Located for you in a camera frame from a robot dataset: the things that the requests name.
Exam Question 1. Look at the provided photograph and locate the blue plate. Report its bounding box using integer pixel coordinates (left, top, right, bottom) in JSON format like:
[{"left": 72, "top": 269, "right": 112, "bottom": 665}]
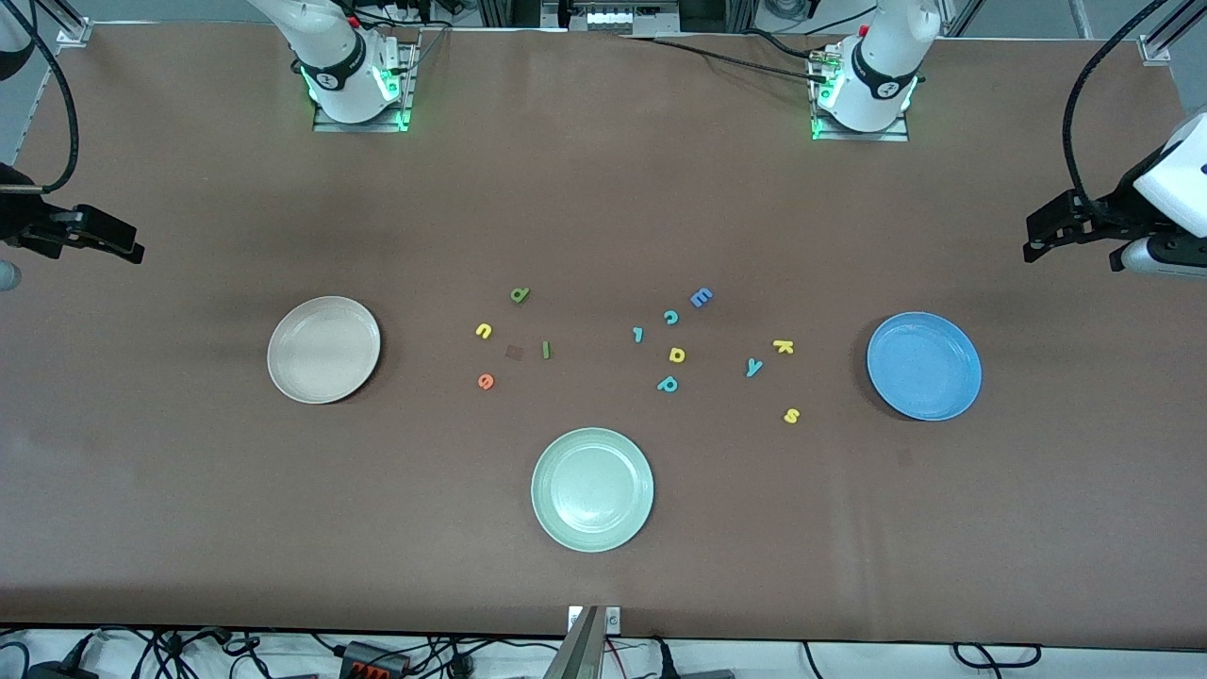
[{"left": 867, "top": 311, "right": 983, "bottom": 422}]

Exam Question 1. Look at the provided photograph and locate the beige brown plate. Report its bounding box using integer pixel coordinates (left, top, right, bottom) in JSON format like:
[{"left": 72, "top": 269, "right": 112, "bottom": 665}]
[{"left": 267, "top": 296, "right": 382, "bottom": 405}]

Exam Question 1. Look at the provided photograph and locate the black orange power strip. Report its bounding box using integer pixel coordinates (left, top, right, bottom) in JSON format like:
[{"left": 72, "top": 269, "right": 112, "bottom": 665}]
[{"left": 338, "top": 641, "right": 412, "bottom": 679}]

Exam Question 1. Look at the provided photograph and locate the grey connector device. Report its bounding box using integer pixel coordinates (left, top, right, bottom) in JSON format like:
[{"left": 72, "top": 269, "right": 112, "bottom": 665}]
[{"left": 542, "top": 0, "right": 682, "bottom": 37}]

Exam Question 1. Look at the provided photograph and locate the pale green plate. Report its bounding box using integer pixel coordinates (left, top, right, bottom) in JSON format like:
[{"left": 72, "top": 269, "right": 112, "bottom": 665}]
[{"left": 531, "top": 427, "right": 654, "bottom": 554}]

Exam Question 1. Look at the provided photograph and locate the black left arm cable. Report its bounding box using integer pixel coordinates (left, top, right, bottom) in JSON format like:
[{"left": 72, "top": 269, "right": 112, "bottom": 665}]
[{"left": 1063, "top": 0, "right": 1172, "bottom": 218}]

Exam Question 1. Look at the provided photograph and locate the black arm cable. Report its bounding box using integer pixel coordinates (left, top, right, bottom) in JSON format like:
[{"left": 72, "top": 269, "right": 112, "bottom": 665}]
[
  {"left": 17, "top": 0, "right": 78, "bottom": 194},
  {"left": 1063, "top": 0, "right": 1172, "bottom": 218}
]

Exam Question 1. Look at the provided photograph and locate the aluminium frame post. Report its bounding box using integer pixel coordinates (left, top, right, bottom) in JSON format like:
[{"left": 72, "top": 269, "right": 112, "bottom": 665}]
[
  {"left": 1136, "top": 0, "right": 1207, "bottom": 65},
  {"left": 38, "top": 0, "right": 95, "bottom": 48}
]

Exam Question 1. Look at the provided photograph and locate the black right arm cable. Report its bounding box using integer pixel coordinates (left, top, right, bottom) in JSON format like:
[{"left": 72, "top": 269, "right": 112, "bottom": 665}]
[{"left": 17, "top": 0, "right": 78, "bottom": 194}]

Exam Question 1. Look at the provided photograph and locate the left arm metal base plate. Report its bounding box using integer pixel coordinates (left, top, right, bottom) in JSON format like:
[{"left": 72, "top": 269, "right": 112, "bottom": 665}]
[{"left": 809, "top": 57, "right": 911, "bottom": 142}]

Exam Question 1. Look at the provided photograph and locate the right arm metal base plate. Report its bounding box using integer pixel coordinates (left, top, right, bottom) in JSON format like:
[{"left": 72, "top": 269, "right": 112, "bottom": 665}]
[{"left": 313, "top": 42, "right": 416, "bottom": 133}]

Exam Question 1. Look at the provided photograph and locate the black table cable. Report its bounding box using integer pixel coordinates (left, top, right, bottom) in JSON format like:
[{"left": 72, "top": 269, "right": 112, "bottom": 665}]
[{"left": 618, "top": 32, "right": 831, "bottom": 84}]

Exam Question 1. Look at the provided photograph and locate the black floor cable loop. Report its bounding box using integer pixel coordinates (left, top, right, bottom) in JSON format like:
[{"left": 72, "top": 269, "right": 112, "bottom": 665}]
[{"left": 951, "top": 642, "right": 1044, "bottom": 671}]

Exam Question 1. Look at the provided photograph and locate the grey camera stand pole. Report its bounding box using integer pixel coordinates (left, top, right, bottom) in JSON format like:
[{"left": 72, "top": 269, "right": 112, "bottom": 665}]
[{"left": 544, "top": 605, "right": 604, "bottom": 679}]

